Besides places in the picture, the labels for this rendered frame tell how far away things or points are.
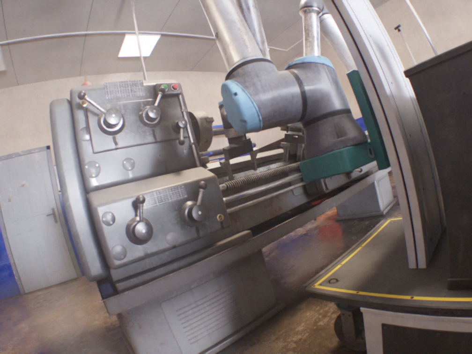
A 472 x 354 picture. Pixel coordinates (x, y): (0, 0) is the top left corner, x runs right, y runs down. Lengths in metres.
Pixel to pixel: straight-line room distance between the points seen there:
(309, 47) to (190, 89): 4.45
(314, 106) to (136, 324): 0.98
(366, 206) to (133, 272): 2.28
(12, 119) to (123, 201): 4.07
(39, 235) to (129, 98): 3.41
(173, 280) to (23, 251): 3.61
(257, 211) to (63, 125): 1.05
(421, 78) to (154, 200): 0.89
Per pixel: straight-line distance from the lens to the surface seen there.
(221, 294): 1.18
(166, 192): 0.95
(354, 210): 2.81
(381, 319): 0.74
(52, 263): 4.31
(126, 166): 1.07
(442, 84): 0.59
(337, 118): 0.68
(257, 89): 0.62
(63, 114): 1.13
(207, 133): 1.44
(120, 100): 1.17
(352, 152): 0.65
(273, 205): 1.47
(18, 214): 4.38
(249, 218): 1.35
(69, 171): 1.05
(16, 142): 4.66
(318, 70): 0.71
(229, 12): 0.83
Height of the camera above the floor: 0.71
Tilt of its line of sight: 2 degrees up
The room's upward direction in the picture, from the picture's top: 16 degrees counter-clockwise
